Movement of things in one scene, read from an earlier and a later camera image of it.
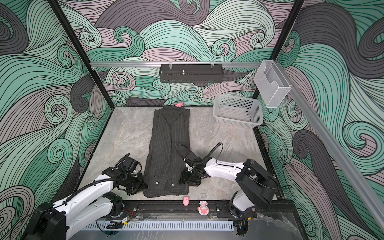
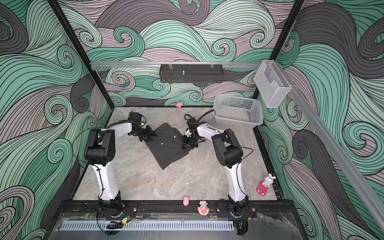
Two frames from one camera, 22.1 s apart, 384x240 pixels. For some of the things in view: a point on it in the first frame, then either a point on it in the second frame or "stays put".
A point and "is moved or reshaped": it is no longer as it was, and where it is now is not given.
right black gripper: x=183 y=178 -> x=185 y=142
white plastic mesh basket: x=244 y=112 stays put
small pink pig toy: x=179 y=105 stays put
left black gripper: x=138 y=188 -> x=149 y=133
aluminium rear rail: x=116 y=64 stays put
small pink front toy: x=186 y=200 stays put
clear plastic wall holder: x=272 y=83 stays put
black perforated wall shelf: x=191 y=73 stays put
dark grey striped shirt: x=169 y=151 is moved or reshaped
